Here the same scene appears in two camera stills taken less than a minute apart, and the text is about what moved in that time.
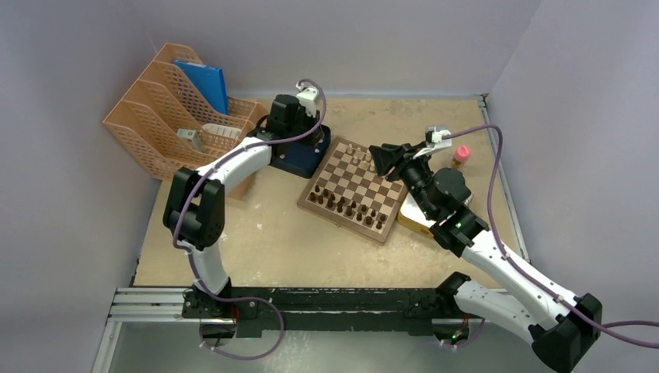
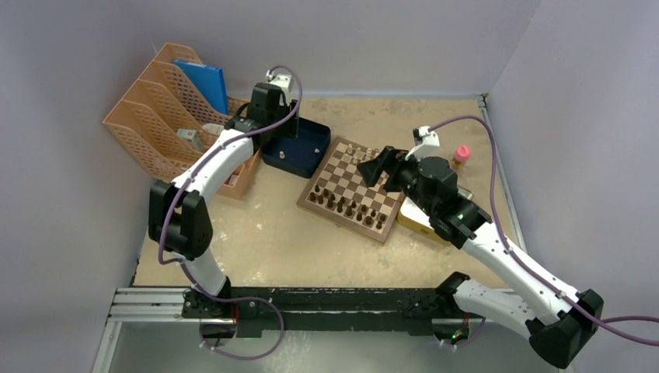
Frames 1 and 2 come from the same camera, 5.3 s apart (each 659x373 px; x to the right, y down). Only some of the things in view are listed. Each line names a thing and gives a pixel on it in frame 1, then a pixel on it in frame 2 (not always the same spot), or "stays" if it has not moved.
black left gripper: (311, 120) → (288, 130)
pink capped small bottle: (461, 155) stays
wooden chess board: (346, 189) stays
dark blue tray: (300, 159) stays
